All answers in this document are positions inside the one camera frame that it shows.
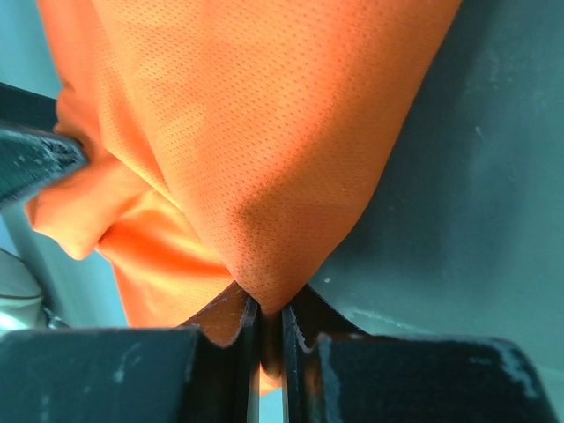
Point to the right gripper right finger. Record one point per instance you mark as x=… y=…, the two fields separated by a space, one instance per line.
x=336 y=372

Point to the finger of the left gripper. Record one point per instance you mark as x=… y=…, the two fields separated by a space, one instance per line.
x=32 y=154

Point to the orange t shirt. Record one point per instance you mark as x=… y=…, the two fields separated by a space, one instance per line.
x=228 y=141

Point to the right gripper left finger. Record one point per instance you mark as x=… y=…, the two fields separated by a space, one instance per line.
x=205 y=370

